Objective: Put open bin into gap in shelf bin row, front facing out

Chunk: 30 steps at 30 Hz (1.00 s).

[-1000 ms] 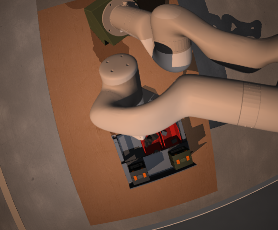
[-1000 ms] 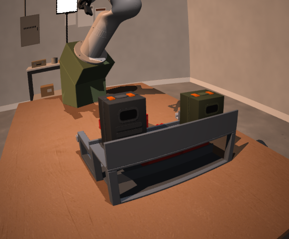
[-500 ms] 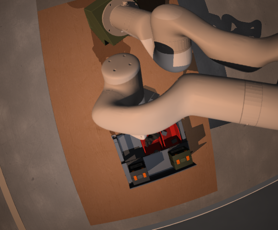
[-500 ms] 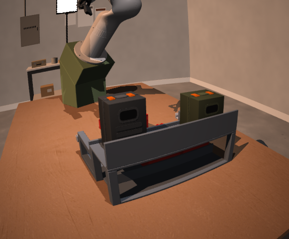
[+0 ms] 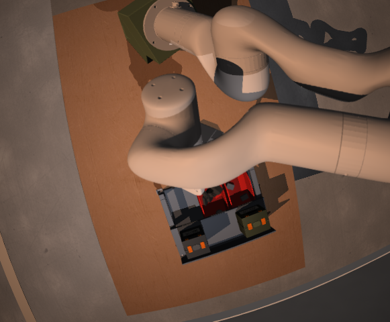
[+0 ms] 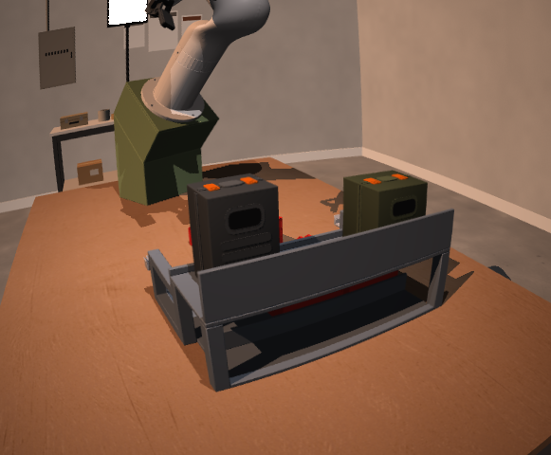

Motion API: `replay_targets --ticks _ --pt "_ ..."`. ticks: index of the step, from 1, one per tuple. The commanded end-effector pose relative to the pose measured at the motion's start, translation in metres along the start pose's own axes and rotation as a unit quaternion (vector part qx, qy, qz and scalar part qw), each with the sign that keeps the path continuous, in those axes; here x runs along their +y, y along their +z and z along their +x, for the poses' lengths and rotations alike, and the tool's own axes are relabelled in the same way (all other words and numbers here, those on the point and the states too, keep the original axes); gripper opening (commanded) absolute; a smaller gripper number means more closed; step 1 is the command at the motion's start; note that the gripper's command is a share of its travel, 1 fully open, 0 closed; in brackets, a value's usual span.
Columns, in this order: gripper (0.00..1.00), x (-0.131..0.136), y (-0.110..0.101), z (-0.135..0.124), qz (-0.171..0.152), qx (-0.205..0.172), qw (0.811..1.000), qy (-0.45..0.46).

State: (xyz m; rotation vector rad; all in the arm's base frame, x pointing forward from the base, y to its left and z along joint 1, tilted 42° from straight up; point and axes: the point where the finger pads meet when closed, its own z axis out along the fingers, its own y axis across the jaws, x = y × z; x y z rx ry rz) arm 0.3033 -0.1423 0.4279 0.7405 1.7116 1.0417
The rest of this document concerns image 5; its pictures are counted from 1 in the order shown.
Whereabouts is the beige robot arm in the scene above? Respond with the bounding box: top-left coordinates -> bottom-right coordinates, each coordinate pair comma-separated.
127,0 -> 390,189

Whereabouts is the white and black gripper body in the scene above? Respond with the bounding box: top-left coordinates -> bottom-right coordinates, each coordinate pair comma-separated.
185,189 -> 205,195

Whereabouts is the red open bin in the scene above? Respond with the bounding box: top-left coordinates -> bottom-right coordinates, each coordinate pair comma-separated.
197,191 -> 229,217
222,172 -> 255,209

